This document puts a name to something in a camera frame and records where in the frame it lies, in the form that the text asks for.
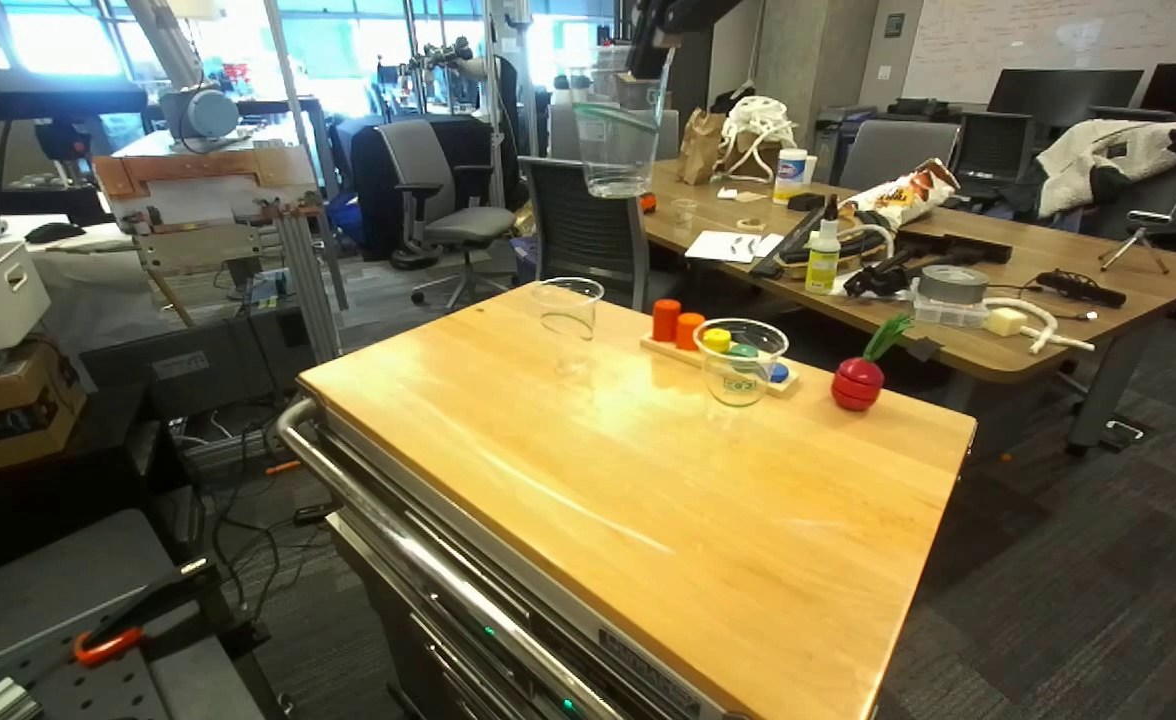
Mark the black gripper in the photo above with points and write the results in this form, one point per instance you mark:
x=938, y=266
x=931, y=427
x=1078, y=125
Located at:
x=702, y=13

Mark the brown paper bag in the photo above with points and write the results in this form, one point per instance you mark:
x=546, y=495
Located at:
x=702, y=146

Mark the grey office chair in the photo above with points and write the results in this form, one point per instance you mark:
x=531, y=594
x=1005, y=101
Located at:
x=584, y=240
x=429, y=172
x=899, y=149
x=558, y=129

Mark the white plastic container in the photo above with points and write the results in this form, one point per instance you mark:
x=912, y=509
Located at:
x=794, y=172

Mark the white paper sheet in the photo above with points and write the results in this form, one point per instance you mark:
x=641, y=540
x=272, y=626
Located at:
x=735, y=244

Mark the long black bar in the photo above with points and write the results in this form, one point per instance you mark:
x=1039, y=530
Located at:
x=788, y=237

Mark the yellow green spray bottle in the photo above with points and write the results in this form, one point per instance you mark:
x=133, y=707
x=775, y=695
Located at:
x=820, y=263

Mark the orange toy peg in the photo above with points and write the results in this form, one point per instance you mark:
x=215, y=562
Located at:
x=690, y=331

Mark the chips bag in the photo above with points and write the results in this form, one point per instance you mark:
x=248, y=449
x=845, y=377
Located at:
x=903, y=193

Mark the yellow toy peg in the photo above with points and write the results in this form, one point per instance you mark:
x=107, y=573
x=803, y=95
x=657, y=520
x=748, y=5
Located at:
x=719, y=337

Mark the wooden peg toy base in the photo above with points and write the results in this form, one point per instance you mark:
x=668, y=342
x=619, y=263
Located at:
x=668, y=351

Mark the green toy peg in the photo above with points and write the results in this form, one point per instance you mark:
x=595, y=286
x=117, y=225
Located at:
x=748, y=352

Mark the blue toy peg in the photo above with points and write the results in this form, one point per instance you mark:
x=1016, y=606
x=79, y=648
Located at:
x=777, y=375

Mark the red toy apple green leaf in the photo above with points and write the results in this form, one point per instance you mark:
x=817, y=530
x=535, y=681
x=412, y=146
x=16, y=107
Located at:
x=859, y=384

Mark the long wooden office table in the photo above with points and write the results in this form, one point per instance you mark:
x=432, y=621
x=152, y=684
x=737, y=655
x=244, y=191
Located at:
x=1052, y=263

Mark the grey cylinder device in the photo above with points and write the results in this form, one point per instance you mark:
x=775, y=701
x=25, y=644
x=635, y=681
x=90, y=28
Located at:
x=198, y=112

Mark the white cloth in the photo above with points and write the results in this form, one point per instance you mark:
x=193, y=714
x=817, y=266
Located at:
x=1108, y=154

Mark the wooden board stand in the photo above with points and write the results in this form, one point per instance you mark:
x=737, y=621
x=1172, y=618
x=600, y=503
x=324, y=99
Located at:
x=190, y=169

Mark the black remote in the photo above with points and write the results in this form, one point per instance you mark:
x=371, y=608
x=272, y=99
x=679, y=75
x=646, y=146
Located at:
x=1083, y=291

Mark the steel tool cart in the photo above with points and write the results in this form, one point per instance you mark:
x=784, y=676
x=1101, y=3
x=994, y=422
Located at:
x=481, y=626

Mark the black computer mouse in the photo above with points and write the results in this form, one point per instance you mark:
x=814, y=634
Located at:
x=55, y=230

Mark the cardboard box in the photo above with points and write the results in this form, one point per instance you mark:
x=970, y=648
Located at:
x=9, y=407

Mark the grey perforated mounting board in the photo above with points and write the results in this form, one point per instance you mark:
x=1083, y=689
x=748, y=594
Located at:
x=68, y=586

